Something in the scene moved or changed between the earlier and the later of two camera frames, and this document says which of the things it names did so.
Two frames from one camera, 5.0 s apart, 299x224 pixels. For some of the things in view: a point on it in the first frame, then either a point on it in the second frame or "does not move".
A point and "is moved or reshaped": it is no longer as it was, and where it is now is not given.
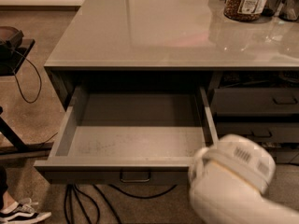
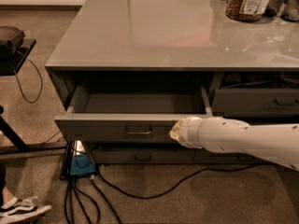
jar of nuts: (245, 3) does not move
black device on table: (10, 38) does not move
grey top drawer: (130, 134) is moved or reshaped
